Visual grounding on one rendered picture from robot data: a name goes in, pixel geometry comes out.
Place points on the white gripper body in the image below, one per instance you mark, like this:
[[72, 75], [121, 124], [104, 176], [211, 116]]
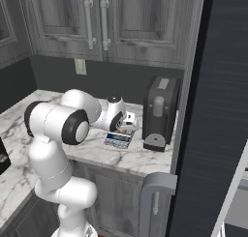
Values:
[[131, 122]]

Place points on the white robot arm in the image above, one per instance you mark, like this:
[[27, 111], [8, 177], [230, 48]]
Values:
[[48, 157]]

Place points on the dark digital scale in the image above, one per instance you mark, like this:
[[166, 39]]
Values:
[[118, 139]]

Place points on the dark fridge door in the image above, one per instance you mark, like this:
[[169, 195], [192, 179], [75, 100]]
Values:
[[213, 86]]

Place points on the black coffee machine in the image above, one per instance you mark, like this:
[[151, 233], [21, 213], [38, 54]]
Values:
[[159, 112]]

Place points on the grey base cupboard door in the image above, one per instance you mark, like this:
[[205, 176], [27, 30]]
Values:
[[116, 202]]

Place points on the black appliance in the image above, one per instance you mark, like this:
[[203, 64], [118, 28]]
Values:
[[4, 157]]

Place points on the grey base cupboard run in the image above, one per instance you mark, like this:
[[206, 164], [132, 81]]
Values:
[[29, 218]]

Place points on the beige wall socket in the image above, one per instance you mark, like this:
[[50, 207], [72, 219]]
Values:
[[80, 66]]

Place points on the grey wall cupboard door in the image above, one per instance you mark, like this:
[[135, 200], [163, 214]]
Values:
[[145, 21], [61, 18]]

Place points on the grey glazed wall cupboard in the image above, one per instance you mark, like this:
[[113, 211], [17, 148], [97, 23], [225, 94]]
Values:
[[9, 24]]

